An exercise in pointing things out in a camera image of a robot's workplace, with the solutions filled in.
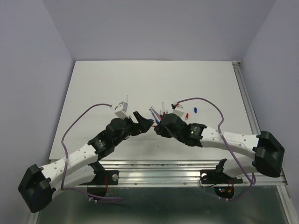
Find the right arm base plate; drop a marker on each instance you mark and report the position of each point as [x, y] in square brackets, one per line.
[212, 177]

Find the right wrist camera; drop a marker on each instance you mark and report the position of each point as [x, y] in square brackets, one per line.
[178, 110]

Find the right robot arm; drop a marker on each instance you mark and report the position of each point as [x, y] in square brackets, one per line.
[260, 153]

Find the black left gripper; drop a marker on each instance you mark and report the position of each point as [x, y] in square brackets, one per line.
[143, 125]

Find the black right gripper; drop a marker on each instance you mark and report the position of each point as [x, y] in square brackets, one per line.
[160, 129]

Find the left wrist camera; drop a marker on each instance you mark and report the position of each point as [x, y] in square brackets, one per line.
[120, 110]

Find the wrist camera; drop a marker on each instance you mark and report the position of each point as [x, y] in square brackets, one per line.
[178, 110]
[120, 110]

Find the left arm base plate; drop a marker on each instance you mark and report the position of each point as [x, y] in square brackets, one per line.
[109, 177]

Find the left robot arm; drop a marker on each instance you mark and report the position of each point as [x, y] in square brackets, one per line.
[39, 184]

